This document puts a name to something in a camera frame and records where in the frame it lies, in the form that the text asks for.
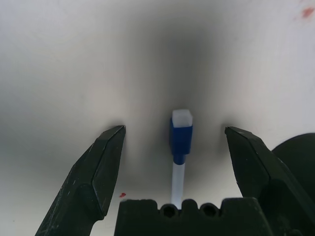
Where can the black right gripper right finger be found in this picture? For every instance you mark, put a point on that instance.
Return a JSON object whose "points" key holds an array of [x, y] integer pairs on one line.
{"points": [[261, 172]]}

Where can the white pen with blue cap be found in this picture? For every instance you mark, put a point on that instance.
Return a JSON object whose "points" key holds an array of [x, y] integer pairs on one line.
{"points": [[180, 137]]}

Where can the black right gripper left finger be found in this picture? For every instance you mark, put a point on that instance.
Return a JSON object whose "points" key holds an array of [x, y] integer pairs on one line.
{"points": [[93, 177]]}

